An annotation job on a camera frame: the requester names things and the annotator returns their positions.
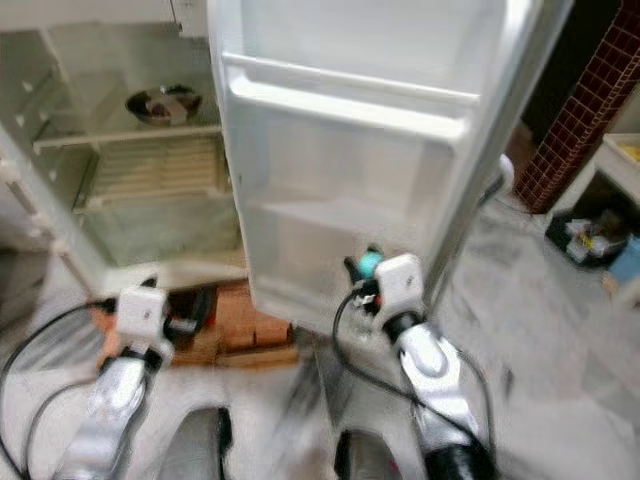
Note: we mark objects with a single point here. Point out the wide red brick pillar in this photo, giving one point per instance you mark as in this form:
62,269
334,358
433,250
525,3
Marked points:
580,110

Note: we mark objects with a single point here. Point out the grey fridge door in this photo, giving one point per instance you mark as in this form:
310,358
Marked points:
360,200

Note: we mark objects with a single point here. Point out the clear fridge crisper drawer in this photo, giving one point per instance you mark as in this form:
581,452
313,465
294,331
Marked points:
160,230

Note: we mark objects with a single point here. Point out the white fridge shelf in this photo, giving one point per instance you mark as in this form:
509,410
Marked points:
125,138

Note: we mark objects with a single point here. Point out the robot leg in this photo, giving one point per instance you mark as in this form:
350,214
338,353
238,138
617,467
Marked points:
365,460
195,450

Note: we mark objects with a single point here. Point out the black bowl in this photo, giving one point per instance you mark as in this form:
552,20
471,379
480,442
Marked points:
163,107

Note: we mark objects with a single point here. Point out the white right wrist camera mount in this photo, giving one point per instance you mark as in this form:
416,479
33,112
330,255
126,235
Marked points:
400,282

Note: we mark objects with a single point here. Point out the robot left leg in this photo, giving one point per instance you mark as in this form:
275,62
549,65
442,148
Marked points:
195,450

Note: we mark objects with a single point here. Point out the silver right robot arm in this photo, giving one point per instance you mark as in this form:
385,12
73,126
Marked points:
435,360

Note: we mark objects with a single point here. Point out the blue storage bin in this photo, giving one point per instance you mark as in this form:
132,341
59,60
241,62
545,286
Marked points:
628,255

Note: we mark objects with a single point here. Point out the black storage basket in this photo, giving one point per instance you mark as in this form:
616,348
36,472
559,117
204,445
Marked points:
590,240

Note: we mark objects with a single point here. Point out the robot right leg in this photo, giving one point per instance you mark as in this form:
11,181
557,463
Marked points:
365,460

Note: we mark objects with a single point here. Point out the small teal round item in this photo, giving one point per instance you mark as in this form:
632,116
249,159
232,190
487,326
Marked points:
370,262

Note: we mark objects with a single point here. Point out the yellow cloth item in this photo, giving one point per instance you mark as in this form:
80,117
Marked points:
630,151

